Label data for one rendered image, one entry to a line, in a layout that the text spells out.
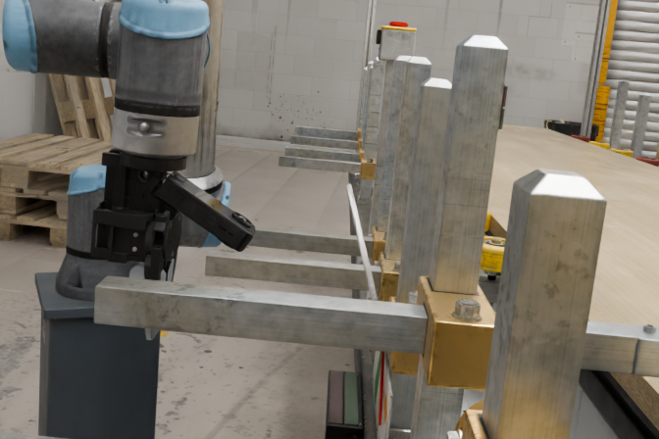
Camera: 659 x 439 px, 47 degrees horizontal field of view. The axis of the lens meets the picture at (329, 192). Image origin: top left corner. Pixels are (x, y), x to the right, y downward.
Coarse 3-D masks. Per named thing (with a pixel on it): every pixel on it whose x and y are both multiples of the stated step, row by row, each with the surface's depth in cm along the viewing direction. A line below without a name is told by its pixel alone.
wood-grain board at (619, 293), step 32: (512, 128) 345; (544, 128) 365; (512, 160) 220; (544, 160) 228; (576, 160) 236; (608, 160) 245; (608, 192) 173; (640, 192) 178; (608, 224) 133; (640, 224) 136; (608, 256) 109; (640, 256) 111; (608, 288) 92; (640, 288) 93; (608, 320) 80; (640, 320) 81; (640, 384) 65
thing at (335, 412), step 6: (330, 372) 108; (336, 372) 108; (342, 372) 109; (330, 378) 106; (336, 378) 107; (342, 378) 107; (330, 384) 104; (336, 384) 105; (342, 384) 105; (330, 390) 103; (336, 390) 103; (342, 390) 103; (330, 396) 101; (336, 396) 101; (342, 396) 101; (330, 402) 99; (336, 402) 99; (342, 402) 99; (330, 408) 97; (336, 408) 98; (342, 408) 98; (330, 414) 96; (336, 414) 96; (342, 414) 96; (330, 420) 94; (336, 420) 94; (342, 420) 94
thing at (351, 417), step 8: (344, 376) 107; (352, 376) 108; (344, 384) 105; (352, 384) 105; (344, 392) 102; (352, 392) 103; (344, 400) 100; (352, 400) 100; (344, 408) 98; (352, 408) 98; (344, 416) 95; (352, 416) 96; (344, 424) 94; (352, 424) 94
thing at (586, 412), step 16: (480, 272) 149; (496, 304) 132; (592, 384) 83; (608, 384) 80; (576, 400) 88; (592, 400) 83; (608, 400) 78; (624, 400) 76; (576, 416) 87; (592, 416) 82; (608, 416) 78; (624, 416) 74; (640, 416) 70; (576, 432) 87; (592, 432) 82; (608, 432) 78; (624, 432) 74; (640, 432) 70; (656, 432) 67
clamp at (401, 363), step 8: (392, 352) 81; (400, 352) 80; (392, 360) 81; (400, 360) 80; (408, 360) 80; (416, 360) 80; (392, 368) 81; (400, 368) 81; (408, 368) 81; (416, 368) 80
